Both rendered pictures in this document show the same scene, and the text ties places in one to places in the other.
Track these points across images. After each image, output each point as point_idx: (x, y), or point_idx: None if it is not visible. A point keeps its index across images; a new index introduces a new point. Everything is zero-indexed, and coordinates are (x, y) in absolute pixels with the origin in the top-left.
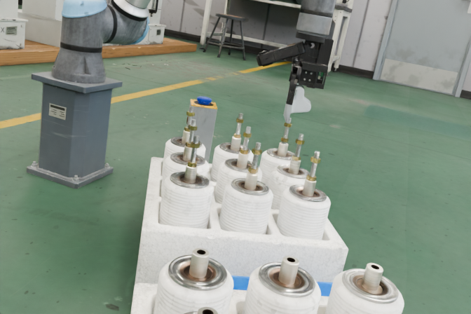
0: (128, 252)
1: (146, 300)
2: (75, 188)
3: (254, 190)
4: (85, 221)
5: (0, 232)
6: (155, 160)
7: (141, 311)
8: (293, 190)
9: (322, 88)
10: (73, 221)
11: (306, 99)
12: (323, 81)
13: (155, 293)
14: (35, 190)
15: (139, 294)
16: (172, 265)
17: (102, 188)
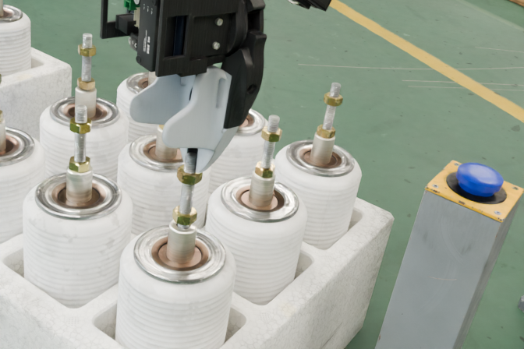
0: None
1: (44, 59)
2: (518, 304)
3: (69, 105)
4: (382, 265)
5: (377, 197)
6: (373, 209)
7: (36, 53)
8: (19, 135)
9: (104, 35)
10: (384, 255)
11: (178, 114)
12: (106, 12)
13: (45, 64)
14: (508, 261)
15: (54, 60)
16: (17, 9)
17: (522, 341)
